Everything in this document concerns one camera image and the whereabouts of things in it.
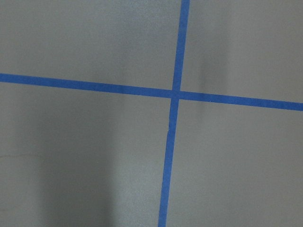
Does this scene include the blue tape line lengthwise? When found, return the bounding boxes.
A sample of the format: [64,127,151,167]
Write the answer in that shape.
[158,0,190,227]

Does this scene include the blue tape line crosswise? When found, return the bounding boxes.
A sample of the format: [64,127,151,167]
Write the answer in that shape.
[0,73,303,111]

